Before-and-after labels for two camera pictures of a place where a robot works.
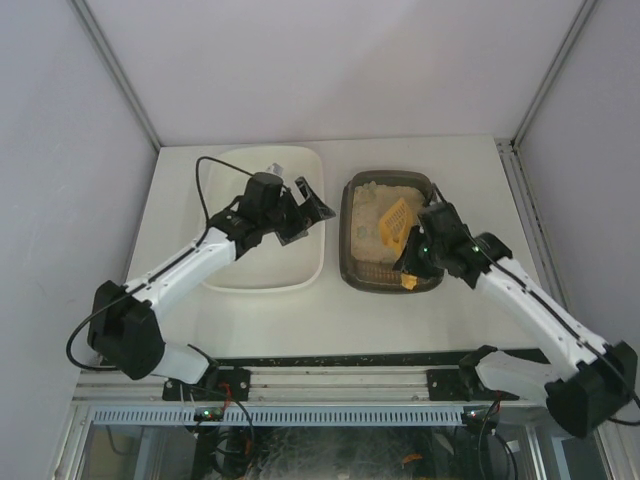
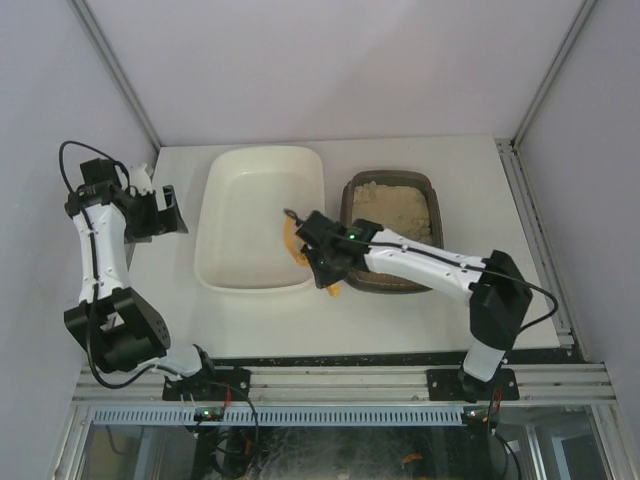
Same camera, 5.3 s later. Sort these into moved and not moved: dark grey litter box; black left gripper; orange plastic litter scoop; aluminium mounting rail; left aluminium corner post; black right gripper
Moved: black left gripper; black right gripper; orange plastic litter scoop
Not moved: dark grey litter box; aluminium mounting rail; left aluminium corner post
